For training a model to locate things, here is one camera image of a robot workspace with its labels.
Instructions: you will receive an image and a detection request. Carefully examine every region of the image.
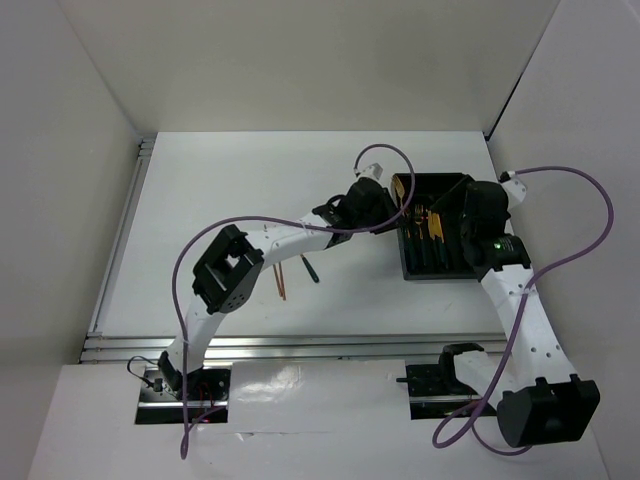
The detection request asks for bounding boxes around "black cutlery tray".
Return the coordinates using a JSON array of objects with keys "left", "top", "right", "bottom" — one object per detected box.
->
[{"left": 394, "top": 173, "right": 475, "bottom": 281}]

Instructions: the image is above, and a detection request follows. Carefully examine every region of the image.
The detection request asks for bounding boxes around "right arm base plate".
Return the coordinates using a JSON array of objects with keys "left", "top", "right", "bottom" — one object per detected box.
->
[{"left": 395, "top": 364, "right": 480, "bottom": 420}]

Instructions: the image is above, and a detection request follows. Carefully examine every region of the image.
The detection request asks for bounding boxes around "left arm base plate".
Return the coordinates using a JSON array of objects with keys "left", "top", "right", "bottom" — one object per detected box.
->
[{"left": 134, "top": 363, "right": 234, "bottom": 426}]

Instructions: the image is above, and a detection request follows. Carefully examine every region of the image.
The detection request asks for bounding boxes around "gold spoon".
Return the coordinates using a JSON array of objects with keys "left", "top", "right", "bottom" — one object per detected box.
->
[{"left": 404, "top": 210, "right": 418, "bottom": 270}]

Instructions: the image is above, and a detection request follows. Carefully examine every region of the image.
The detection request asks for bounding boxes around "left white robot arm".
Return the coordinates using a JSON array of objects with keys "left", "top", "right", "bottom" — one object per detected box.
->
[{"left": 158, "top": 177, "right": 406, "bottom": 399}]

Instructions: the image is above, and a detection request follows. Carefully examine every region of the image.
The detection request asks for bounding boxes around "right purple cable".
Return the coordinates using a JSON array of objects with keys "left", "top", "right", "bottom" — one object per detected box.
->
[{"left": 432, "top": 165, "right": 615, "bottom": 455}]

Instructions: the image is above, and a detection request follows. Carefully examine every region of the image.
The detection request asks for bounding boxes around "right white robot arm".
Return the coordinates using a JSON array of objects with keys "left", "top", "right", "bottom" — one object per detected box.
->
[{"left": 436, "top": 172, "right": 601, "bottom": 456}]

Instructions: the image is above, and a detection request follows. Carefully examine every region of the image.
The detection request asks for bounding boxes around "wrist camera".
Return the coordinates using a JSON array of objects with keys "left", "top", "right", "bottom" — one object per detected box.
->
[
  {"left": 354, "top": 163, "right": 384, "bottom": 181},
  {"left": 499, "top": 171, "right": 527, "bottom": 210}
]

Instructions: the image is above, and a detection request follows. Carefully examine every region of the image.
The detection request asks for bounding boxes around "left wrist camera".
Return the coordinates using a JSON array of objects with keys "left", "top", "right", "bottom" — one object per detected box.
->
[{"left": 354, "top": 163, "right": 384, "bottom": 181}]

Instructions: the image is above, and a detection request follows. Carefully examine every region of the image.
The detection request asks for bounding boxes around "copper chopstick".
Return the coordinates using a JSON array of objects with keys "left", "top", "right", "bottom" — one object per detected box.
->
[
  {"left": 272, "top": 264, "right": 286, "bottom": 300},
  {"left": 277, "top": 263, "right": 287, "bottom": 301}
]

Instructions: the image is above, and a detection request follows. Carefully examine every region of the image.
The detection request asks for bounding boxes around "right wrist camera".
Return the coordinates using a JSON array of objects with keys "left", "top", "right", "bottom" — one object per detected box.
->
[{"left": 499, "top": 171, "right": 527, "bottom": 210}]

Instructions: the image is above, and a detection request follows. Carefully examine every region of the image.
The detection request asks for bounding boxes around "aluminium table rail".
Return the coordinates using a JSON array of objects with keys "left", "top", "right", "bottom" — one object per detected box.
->
[{"left": 79, "top": 333, "right": 506, "bottom": 364}]

